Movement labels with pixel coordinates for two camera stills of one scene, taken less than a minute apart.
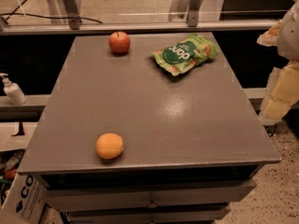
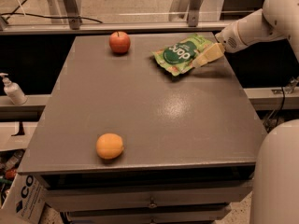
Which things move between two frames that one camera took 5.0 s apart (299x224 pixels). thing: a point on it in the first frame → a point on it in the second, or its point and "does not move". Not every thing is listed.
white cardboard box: (25, 201) does not move
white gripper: (290, 36) → (228, 40)
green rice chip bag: (182, 55) does not move
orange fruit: (109, 146) does not move
